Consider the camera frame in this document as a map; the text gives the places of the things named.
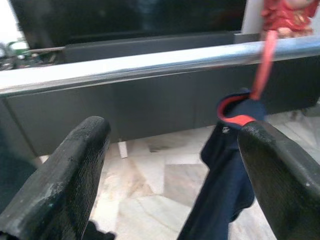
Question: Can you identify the navy shirt with red collar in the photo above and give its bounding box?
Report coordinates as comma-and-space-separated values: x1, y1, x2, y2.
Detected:
176, 87, 268, 240

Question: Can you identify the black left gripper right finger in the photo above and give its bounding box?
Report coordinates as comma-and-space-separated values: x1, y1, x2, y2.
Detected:
236, 119, 320, 240

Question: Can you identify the black flat screen TV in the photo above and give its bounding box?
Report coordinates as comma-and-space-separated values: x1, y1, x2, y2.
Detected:
8, 0, 247, 51

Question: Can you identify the red plastic hanger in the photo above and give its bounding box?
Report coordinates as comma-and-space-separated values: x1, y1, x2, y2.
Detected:
251, 28, 280, 101

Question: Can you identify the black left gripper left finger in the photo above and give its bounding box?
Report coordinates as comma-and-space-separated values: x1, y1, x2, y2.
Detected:
0, 115, 112, 240

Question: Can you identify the red robed figurine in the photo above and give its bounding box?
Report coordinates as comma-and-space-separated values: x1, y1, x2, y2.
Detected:
259, 0, 315, 40

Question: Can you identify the silver metal clothes rack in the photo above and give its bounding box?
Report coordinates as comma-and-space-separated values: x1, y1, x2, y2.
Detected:
0, 33, 320, 97

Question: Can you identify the black TV cabinet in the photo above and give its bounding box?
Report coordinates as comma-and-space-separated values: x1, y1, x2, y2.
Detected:
0, 31, 320, 157

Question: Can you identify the green mug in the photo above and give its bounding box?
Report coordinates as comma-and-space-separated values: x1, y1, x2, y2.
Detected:
6, 40, 30, 60

